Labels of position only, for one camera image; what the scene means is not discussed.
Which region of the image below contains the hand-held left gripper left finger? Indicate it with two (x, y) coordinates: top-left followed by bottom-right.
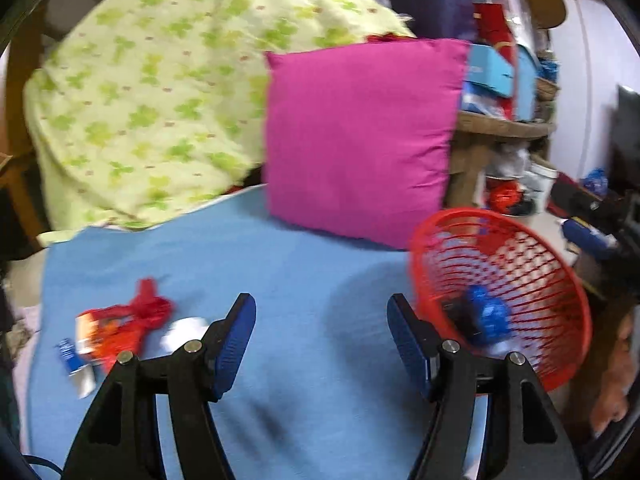
(62, 292), (257, 480)

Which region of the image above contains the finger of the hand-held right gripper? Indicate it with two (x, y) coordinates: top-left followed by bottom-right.
(560, 217), (618, 261)

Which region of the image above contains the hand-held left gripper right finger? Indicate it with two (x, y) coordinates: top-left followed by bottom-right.
(387, 294), (583, 480)

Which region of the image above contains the orange packet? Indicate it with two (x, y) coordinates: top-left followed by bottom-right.
(92, 277), (176, 366)

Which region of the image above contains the red mesh plastic basket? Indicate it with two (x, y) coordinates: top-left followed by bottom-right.
(409, 207), (593, 393)

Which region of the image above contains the orange and white medicine box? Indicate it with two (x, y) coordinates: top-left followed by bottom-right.
(75, 310), (108, 356)

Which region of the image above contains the person's right hand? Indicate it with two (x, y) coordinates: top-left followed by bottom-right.
(590, 305), (640, 431)

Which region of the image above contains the crumpled white paper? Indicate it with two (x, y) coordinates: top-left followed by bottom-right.
(160, 316), (211, 353)

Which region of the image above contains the blue plastic bag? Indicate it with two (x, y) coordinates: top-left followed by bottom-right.
(582, 167), (608, 196)

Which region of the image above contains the black crumpled item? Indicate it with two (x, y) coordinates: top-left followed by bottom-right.
(442, 295), (481, 341)

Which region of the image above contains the white bucket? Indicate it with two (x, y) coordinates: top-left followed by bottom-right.
(525, 160), (558, 206)

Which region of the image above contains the crumpled blue wrapper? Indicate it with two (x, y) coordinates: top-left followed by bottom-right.
(467, 285), (511, 346)

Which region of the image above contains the red crumpled bag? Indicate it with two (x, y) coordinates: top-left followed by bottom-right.
(487, 180), (523, 213)

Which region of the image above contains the blue blanket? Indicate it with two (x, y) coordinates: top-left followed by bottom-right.
(25, 182), (488, 480)

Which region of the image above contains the wooden shelf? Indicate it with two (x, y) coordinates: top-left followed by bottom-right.
(445, 110), (558, 211)

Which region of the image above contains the small blue white tube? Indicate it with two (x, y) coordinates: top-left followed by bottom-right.
(55, 337), (98, 400)

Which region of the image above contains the blue cardboard box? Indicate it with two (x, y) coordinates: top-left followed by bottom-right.
(462, 42), (538, 121)

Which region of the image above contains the magenta pillow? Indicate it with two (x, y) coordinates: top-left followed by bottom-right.
(262, 37), (473, 251)

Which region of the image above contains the red box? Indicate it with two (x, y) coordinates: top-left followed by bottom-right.
(472, 2), (516, 46)

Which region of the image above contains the green clover print quilt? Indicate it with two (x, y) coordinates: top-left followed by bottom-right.
(22, 0), (416, 231)

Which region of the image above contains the dark blue cloth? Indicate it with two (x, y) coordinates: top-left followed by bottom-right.
(387, 0), (476, 41)

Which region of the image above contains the wooden bedside cabinet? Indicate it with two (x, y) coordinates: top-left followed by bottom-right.
(0, 0), (56, 256)

